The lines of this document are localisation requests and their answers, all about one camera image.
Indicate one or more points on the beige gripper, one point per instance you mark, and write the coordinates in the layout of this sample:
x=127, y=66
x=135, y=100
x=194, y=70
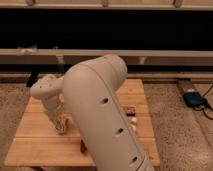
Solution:
x=55, y=111

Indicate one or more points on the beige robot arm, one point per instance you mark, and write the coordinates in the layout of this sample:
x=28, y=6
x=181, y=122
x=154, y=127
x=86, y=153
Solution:
x=88, y=90

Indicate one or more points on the brown rectangular snack bar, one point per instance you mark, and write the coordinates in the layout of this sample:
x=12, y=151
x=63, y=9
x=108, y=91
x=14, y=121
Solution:
x=130, y=111

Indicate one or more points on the white plastic bottle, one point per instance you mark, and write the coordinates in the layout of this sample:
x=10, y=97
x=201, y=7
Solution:
x=133, y=123

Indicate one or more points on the blue power adapter box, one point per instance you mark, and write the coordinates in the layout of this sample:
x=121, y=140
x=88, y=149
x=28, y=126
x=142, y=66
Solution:
x=193, y=98

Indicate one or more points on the wooden shelf rail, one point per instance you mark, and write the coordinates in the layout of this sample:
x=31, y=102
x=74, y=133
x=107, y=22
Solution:
x=132, y=57

